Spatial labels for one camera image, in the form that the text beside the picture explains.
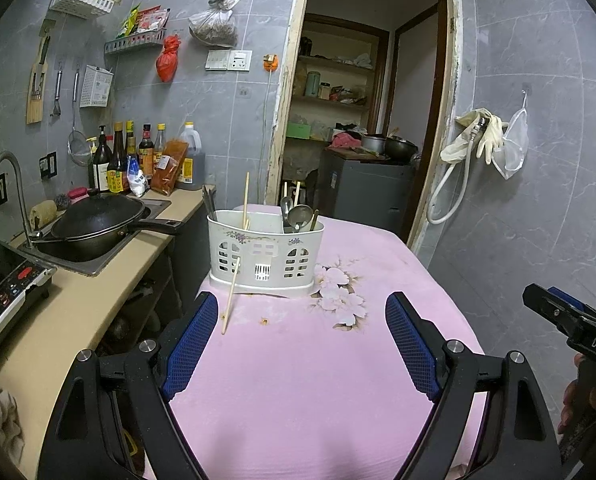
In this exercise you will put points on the person's right hand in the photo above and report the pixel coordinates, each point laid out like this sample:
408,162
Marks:
568,405

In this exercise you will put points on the red plastic bag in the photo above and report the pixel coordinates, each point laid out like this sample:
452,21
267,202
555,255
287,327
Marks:
168,60

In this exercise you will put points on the steel mesh strainer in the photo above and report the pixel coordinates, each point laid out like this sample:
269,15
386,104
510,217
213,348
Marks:
79,147

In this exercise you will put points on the steel faucet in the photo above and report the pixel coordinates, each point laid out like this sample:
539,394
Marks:
15,175

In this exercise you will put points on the white plastic utensil holder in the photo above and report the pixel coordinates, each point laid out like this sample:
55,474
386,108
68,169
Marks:
265,260

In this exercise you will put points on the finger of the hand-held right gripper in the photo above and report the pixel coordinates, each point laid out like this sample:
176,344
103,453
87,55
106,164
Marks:
570,300
547,307

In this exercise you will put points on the tan loofah sponge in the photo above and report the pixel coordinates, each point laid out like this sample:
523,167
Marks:
44,215

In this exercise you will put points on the grey cabinet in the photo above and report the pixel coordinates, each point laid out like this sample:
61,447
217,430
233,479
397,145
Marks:
367,195

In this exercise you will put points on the red-label sauce bottle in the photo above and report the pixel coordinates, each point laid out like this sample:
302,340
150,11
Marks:
146,152

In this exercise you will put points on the white wall box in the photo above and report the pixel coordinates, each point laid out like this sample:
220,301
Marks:
96,87

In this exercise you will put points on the orange spice packet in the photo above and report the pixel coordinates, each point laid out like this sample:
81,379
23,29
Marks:
170,167

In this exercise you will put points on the wooden shelf unit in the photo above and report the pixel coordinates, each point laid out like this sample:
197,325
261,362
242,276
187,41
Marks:
338,105

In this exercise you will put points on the dark cooking pot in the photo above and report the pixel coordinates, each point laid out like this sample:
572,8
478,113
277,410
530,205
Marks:
400,149

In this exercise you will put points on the metal wall shelf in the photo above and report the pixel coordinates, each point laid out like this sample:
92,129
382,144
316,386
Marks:
135,42

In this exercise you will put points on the black induction cooker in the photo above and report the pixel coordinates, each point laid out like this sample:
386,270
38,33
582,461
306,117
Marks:
8,290

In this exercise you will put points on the orange wall plug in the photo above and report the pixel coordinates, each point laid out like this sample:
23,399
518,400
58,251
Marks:
271,62

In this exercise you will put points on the pale-capped sauce bottle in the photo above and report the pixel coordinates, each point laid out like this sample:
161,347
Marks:
161,140

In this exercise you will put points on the black wok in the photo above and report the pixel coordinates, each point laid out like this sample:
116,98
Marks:
93,222

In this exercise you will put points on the yellow-capped sauce bottle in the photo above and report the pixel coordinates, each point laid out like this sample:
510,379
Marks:
130,140

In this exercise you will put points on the white and blue bag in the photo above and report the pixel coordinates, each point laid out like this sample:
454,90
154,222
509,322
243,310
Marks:
139,177

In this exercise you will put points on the steel pot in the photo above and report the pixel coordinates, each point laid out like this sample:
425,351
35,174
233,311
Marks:
372,144

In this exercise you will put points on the pink rag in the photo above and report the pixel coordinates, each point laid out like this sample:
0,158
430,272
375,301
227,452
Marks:
347,140

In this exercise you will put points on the dark soy sauce bottle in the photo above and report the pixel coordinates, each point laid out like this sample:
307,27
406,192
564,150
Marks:
118,165

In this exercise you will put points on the white wall switch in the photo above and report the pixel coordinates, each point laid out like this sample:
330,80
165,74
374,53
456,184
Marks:
217,60

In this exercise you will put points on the cream rubber gloves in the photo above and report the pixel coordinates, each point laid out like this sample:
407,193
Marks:
477,135

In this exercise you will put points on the pink floral tablecloth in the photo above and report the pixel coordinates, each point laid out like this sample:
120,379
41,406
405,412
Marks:
303,385

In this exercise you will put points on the dark pump bottle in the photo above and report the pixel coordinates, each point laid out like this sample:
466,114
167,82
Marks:
100,165

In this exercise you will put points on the green box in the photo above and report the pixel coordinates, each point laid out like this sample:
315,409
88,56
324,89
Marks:
299,131

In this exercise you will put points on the beige kitchen counter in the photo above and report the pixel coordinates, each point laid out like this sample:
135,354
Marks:
93,310

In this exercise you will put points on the red snack packet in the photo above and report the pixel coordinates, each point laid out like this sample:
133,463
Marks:
153,20

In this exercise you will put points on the wooden knife holder board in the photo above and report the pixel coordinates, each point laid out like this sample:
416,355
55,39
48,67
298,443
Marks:
38,85

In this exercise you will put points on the steel sink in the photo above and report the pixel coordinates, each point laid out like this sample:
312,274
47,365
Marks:
93,267

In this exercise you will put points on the pink brush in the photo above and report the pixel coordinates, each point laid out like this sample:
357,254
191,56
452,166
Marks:
77,193

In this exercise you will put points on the yellow snack packet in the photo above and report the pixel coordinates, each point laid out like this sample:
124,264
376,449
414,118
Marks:
128,22

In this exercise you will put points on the white wall socket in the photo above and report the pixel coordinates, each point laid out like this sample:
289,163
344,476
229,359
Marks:
240,60

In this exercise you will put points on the steel peeler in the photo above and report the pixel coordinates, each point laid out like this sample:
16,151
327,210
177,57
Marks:
58,95

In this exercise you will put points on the green canister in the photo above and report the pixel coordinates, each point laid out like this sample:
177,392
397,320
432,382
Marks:
313,84

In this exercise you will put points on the door frame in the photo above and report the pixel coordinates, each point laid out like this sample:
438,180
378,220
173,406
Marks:
440,110

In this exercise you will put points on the large dark oil jug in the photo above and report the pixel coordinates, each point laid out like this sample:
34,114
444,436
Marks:
192,160

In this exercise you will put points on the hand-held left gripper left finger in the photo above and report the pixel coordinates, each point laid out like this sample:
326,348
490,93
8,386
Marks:
190,345

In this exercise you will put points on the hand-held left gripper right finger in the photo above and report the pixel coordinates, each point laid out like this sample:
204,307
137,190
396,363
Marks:
412,345

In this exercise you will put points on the clear bag of dried goods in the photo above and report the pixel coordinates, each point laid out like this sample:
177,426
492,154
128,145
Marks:
213,27

